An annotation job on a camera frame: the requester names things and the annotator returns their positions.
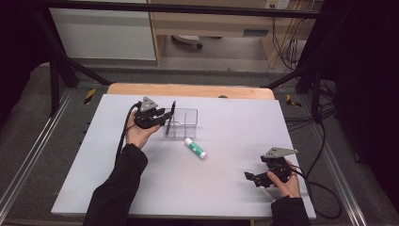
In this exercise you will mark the clear plastic organizer box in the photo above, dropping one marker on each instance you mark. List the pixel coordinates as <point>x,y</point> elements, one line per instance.
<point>185,123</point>

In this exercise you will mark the person's right hand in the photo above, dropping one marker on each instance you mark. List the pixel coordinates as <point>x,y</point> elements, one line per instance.
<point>287,185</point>

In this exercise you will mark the black curtain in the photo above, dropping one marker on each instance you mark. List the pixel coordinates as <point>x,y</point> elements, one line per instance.
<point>370,94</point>
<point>17,47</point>

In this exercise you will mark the office chair base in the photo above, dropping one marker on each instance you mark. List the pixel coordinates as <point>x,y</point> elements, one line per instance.
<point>187,40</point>

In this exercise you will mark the black pen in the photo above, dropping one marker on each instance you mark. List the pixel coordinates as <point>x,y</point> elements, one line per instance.
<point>170,117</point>

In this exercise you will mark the white cabinet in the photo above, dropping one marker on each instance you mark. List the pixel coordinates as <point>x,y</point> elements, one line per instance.
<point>103,34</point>

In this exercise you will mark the black metal crossbar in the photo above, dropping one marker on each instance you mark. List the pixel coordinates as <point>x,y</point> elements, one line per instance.
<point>188,8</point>

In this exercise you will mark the wooden table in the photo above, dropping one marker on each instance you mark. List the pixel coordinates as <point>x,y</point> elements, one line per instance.
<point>188,90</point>

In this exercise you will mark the black metal stand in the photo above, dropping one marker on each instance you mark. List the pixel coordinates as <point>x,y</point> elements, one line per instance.
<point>309,78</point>
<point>56,69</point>

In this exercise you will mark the white wall socket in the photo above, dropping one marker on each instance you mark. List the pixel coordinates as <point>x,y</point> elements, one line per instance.
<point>277,3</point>

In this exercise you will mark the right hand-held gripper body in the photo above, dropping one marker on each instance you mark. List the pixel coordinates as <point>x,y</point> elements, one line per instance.
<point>277,168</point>

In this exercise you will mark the white board sheet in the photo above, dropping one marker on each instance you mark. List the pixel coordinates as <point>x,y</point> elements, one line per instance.
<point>194,188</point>

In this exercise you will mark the light wooden desk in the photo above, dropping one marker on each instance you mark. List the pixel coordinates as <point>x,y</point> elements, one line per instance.
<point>216,25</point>

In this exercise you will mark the person's left hand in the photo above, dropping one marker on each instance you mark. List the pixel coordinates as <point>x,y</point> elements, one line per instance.
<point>139,135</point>

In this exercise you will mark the white green glue stick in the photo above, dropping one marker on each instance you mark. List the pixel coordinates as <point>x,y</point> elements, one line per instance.
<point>196,148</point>

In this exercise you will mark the aluminium floor rail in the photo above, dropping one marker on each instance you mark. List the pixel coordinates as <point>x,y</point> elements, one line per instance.
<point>342,182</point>
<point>34,147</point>

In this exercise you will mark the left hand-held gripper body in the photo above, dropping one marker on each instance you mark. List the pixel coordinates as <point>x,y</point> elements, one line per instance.
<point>146,116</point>

